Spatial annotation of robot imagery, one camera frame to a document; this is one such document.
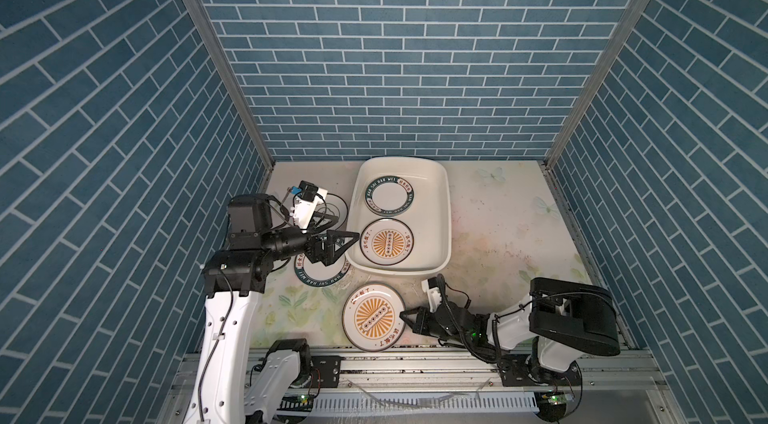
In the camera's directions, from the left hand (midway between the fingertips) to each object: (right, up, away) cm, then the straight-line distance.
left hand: (346, 229), depth 63 cm
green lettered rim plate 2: (+8, +6, +47) cm, 48 cm away
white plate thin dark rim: (-12, +2, +44) cm, 46 cm away
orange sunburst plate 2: (+7, -9, +34) cm, 36 cm away
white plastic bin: (+22, -2, +40) cm, 46 cm away
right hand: (+10, -26, +16) cm, 32 cm away
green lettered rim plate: (-13, -18, +26) cm, 34 cm away
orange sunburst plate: (+4, -27, +18) cm, 32 cm away
